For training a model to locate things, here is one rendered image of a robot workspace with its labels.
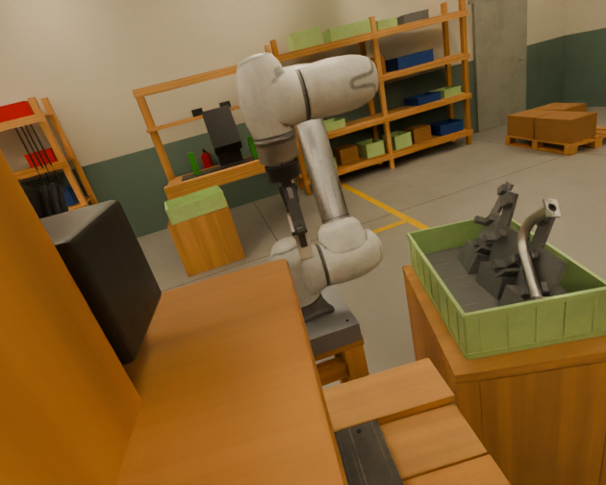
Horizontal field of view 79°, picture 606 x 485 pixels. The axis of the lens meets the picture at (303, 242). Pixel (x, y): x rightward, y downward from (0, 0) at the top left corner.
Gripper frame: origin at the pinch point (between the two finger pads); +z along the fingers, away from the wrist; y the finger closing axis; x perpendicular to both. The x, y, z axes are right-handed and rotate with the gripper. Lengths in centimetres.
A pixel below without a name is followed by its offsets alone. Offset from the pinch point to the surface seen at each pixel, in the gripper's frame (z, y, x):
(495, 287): 43, 17, -61
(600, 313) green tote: 44, -6, -77
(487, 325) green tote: 41, -1, -46
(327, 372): 58, 18, 2
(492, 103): 87, 574, -431
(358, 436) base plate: 41.2, -22.1, -0.3
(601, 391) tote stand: 68, -11, -75
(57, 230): -32, -63, 14
